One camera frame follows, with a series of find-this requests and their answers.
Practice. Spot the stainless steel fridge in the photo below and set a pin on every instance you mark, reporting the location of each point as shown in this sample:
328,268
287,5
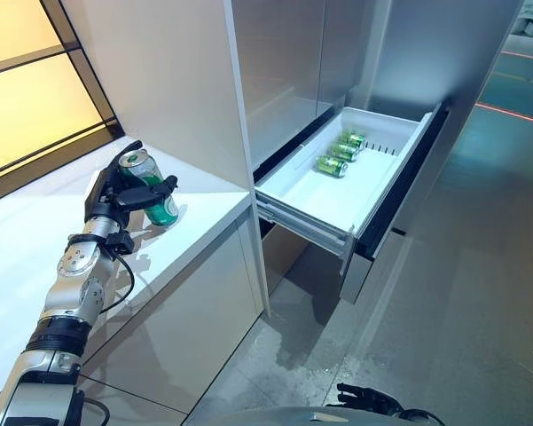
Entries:
284,57

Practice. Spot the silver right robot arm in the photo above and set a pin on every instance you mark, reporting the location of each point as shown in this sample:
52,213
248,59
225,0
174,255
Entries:
419,418

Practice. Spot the yellow lit window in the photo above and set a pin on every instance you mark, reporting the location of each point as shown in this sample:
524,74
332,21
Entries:
26,97

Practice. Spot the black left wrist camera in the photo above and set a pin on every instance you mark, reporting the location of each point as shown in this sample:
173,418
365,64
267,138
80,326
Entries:
119,242

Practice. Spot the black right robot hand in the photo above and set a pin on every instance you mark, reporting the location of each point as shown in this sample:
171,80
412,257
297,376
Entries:
372,399

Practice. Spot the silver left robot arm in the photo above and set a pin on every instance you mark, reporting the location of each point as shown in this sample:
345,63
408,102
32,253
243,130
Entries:
71,284

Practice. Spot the light green drink can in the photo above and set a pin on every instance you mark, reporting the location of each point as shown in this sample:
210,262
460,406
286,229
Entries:
354,139
330,166
342,152

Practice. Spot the tall white cabinet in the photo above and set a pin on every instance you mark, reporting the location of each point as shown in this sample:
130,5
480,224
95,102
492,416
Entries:
159,66

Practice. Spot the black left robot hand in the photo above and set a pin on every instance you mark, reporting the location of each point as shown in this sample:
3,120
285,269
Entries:
102,195

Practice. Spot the dark green drink can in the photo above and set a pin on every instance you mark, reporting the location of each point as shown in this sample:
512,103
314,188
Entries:
162,210

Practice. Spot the white fridge drawer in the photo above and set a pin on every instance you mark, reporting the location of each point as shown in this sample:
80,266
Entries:
319,199

